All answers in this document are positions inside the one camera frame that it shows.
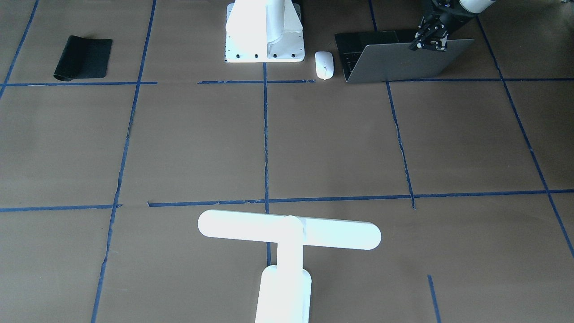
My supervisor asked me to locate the grey laptop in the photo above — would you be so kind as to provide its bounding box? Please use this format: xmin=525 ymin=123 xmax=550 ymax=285
xmin=334 ymin=30 xmax=474 ymax=83

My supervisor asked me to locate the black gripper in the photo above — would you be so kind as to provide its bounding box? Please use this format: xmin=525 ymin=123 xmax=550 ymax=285
xmin=409 ymin=0 xmax=476 ymax=51

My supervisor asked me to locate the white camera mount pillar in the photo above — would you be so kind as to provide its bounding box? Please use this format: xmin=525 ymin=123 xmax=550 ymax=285
xmin=224 ymin=0 xmax=305 ymax=63

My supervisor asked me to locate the black mouse pad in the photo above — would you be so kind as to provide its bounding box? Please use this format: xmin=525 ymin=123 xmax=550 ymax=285
xmin=53 ymin=35 xmax=113 ymax=82

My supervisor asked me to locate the white desk lamp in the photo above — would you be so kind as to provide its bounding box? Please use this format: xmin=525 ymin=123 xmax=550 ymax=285
xmin=198 ymin=210 xmax=382 ymax=323

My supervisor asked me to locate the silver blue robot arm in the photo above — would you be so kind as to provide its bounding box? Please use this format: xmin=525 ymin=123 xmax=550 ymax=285
xmin=409 ymin=0 xmax=495 ymax=52

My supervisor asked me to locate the white computer mouse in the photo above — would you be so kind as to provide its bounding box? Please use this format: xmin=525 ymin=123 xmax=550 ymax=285
xmin=314 ymin=51 xmax=334 ymax=80

